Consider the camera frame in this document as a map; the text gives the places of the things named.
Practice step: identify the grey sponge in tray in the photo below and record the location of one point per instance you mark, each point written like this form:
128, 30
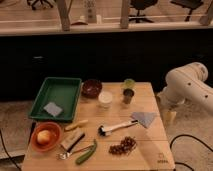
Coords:
52, 109

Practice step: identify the yellow banana toy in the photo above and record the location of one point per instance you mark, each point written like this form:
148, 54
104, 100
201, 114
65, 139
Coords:
75, 125

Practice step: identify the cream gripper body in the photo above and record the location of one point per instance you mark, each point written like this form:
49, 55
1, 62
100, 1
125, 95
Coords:
168, 116

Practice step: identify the white handled black brush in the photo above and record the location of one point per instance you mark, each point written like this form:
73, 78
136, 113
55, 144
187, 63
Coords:
107, 130

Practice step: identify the dark metal cup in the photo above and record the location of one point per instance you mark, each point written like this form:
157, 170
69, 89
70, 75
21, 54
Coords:
128, 95

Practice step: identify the grey folded cloth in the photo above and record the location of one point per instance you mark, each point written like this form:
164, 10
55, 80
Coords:
144, 118

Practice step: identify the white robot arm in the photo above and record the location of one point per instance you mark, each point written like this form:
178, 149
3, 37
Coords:
185, 83

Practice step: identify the wooden block with black strip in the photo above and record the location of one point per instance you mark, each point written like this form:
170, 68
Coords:
72, 139

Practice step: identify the silver fork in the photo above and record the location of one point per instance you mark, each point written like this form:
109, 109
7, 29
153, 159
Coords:
66, 155

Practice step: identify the black office chair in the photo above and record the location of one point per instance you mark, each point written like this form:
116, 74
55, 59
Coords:
141, 5

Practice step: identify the dark red bowl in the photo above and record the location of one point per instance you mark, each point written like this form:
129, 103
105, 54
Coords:
91, 88

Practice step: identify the yellow apple in bowl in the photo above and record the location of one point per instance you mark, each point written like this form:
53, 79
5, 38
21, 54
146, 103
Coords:
44, 137

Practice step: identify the bunch of dark grapes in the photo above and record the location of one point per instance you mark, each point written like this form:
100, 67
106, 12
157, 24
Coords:
125, 147

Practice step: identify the white paper cup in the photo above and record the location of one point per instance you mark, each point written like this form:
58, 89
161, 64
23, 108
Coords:
105, 99

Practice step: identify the green plastic cup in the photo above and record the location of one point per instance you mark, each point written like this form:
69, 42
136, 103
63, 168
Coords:
129, 83

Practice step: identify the green plastic tray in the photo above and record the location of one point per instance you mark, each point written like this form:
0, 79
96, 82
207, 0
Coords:
64, 92

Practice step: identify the orange bowl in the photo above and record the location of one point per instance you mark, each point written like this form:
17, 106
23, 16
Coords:
56, 133

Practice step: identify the green cucumber toy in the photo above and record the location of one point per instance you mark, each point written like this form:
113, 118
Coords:
87, 155

